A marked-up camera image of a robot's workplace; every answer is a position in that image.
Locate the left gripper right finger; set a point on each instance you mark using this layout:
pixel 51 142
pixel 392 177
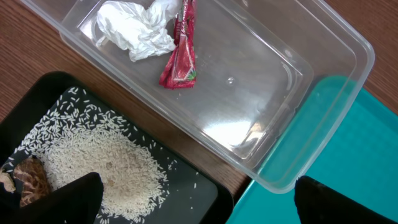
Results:
pixel 316 203

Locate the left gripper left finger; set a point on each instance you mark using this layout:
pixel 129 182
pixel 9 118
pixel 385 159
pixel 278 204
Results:
pixel 76 202

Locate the brown food scrap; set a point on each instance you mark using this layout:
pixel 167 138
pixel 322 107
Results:
pixel 34 183

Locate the red snack wrapper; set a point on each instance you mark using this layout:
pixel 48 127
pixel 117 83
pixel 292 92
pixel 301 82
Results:
pixel 180 70

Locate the white napkin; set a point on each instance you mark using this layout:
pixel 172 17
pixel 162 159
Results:
pixel 142 31

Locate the pile of white rice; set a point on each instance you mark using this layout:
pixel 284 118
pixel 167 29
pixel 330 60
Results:
pixel 130 174

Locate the black plastic tray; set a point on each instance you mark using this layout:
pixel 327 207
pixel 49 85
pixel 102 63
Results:
pixel 58 101

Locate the teal serving tray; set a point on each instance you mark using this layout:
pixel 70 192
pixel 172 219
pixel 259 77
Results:
pixel 359 161

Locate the clear plastic storage bin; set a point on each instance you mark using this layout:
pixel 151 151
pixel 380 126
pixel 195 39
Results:
pixel 274 79

